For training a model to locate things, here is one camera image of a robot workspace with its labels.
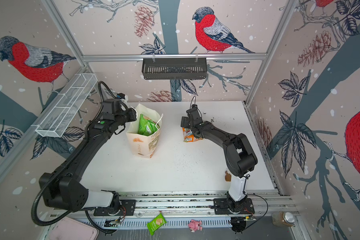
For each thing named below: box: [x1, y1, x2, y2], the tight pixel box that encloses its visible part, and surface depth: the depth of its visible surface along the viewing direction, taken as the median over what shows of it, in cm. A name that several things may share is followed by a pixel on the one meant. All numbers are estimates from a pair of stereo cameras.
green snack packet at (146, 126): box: [137, 113, 159, 136], surface depth 91 cm
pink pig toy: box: [188, 219, 203, 233], surface depth 68 cm
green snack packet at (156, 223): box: [146, 212, 167, 236], surface depth 70 cm
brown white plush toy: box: [225, 170, 232, 182], surface depth 83 cm
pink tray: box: [48, 216, 100, 240], surface depth 67 cm
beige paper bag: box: [126, 103, 162, 159], surface depth 79 cm
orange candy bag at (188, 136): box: [182, 127, 203, 143], surface depth 98 cm
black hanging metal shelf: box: [142, 57, 207, 80], surface depth 97 cm
